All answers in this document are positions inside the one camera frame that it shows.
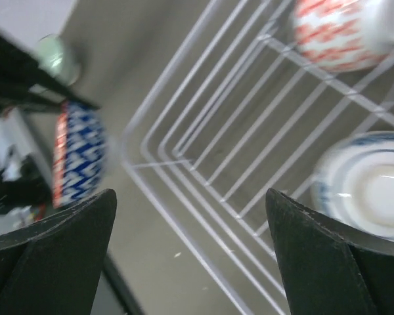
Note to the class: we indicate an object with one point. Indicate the pale green bowl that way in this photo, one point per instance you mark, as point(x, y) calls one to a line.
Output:
point(57, 59)

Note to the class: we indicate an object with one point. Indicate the white wire dish rack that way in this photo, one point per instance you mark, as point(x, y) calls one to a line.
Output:
point(236, 111)

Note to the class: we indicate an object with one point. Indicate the blue white floral bowl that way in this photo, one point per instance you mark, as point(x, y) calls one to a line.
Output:
point(353, 182)

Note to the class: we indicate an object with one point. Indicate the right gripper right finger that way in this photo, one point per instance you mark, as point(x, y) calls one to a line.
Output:
point(326, 266)

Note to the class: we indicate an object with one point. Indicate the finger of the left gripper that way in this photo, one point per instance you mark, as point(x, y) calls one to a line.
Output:
point(19, 72)

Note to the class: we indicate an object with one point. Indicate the red geometric pattern bowl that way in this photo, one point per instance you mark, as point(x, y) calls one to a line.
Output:
point(80, 154)

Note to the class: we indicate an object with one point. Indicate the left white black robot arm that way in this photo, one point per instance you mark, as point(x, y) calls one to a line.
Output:
point(21, 183)

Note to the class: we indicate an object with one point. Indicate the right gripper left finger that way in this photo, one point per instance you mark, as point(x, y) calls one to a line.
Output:
point(53, 266)

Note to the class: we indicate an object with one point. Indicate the red floral bowl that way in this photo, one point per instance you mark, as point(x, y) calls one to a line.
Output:
point(344, 36)

